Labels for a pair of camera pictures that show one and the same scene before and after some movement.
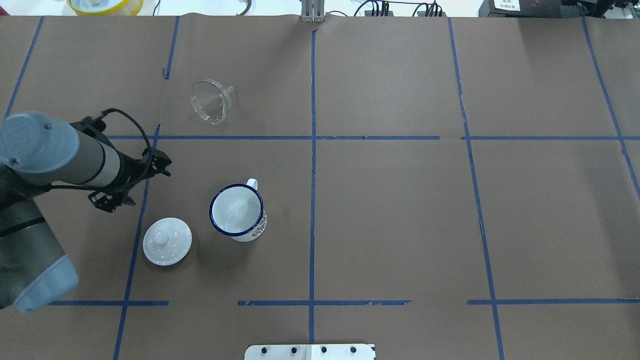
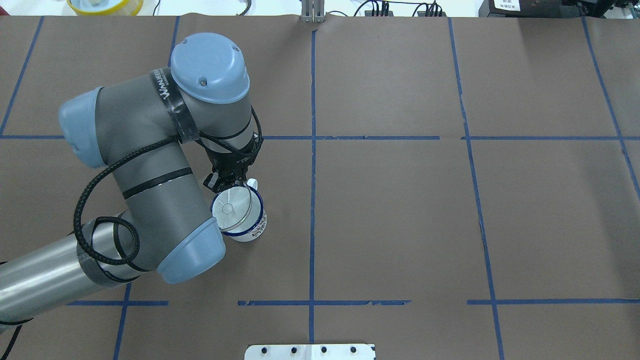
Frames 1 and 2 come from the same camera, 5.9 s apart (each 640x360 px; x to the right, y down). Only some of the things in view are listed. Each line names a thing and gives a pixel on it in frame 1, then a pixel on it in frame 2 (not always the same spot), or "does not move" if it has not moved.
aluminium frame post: x=313 y=11 does not move
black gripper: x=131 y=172 → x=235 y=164
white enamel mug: x=237 y=210 does not move
